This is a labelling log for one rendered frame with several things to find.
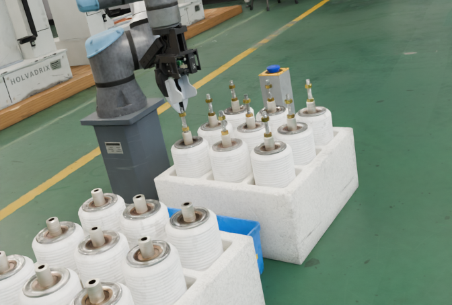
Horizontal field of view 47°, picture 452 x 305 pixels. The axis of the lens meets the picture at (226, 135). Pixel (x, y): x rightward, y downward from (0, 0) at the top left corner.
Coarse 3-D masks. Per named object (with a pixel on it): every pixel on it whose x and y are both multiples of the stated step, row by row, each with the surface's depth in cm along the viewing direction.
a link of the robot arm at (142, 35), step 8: (136, 8) 149; (144, 8) 148; (136, 16) 149; (144, 16) 147; (136, 24) 148; (144, 24) 147; (136, 32) 148; (144, 32) 148; (136, 40) 147; (144, 40) 147; (152, 40) 148; (136, 48) 147; (144, 48) 147
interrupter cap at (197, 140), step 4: (192, 136) 136; (196, 136) 135; (180, 140) 135; (192, 140) 134; (196, 140) 133; (200, 140) 132; (176, 144) 133; (180, 144) 132; (184, 144) 132; (192, 144) 130; (196, 144) 130; (180, 148) 130; (184, 148) 129
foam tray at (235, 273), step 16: (224, 240) 100; (240, 240) 99; (224, 256) 95; (240, 256) 96; (192, 272) 92; (208, 272) 91; (224, 272) 92; (240, 272) 96; (256, 272) 101; (192, 288) 88; (208, 288) 88; (224, 288) 92; (240, 288) 97; (256, 288) 102; (176, 304) 84; (192, 304) 85; (208, 304) 88; (224, 304) 92; (240, 304) 97; (256, 304) 102
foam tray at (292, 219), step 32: (320, 160) 125; (352, 160) 142; (160, 192) 134; (192, 192) 128; (224, 192) 122; (256, 192) 117; (288, 192) 113; (320, 192) 125; (352, 192) 143; (288, 224) 115; (320, 224) 126; (288, 256) 119
